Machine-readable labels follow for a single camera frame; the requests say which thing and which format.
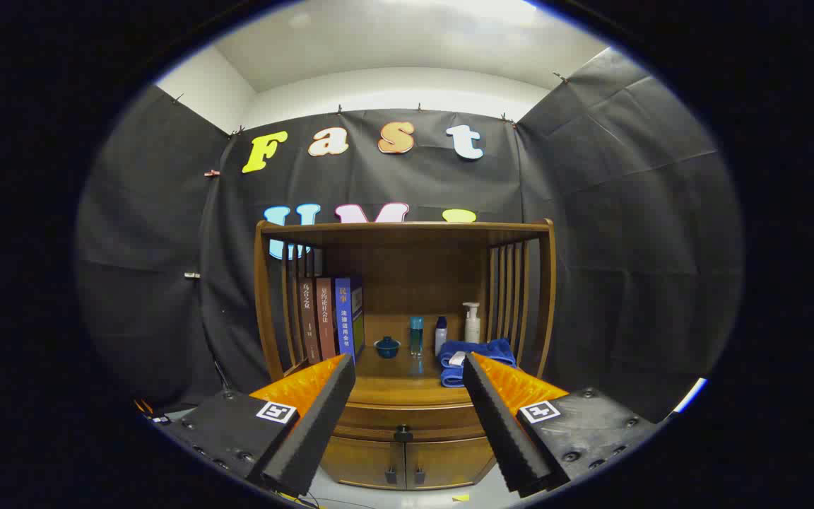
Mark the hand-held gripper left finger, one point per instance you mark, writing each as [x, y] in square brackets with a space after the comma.
[315, 431]

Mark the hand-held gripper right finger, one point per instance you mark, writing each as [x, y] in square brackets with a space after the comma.
[502, 431]

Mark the wooden cabinet door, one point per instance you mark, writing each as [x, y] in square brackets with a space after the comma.
[446, 461]
[364, 463]

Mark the wooden countertop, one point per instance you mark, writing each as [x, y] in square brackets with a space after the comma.
[407, 382]

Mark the wooden cabinet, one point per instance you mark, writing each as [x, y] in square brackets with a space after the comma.
[414, 276]

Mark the blue folded towel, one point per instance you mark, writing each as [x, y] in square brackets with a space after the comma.
[488, 350]

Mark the white pump bottle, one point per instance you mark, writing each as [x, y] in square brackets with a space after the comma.
[472, 329]

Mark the blue lidded bowl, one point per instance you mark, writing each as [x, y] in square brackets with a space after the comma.
[387, 348]

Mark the white bottle blue cap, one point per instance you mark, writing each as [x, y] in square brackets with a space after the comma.
[440, 338]

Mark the dark brown book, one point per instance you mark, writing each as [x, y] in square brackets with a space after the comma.
[309, 318]

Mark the reddish brown book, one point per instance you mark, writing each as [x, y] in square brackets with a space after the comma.
[326, 318]

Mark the blue book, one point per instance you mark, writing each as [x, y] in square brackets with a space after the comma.
[345, 318]

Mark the blue clear bottle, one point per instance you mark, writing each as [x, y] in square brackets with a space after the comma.
[416, 338]

